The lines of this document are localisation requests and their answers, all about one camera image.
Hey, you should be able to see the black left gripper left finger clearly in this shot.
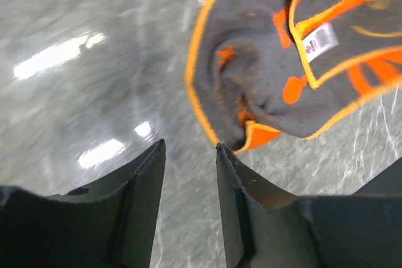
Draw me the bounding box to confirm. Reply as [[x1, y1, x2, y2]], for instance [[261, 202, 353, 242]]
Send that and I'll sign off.
[[49, 139, 166, 267]]

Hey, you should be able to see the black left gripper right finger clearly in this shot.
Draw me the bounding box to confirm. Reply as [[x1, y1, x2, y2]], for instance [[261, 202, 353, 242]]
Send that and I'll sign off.
[[216, 144, 317, 267]]

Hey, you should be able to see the grey orange giraffe towel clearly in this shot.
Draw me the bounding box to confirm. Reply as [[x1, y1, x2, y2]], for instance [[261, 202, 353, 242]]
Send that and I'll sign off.
[[185, 0, 401, 152]]

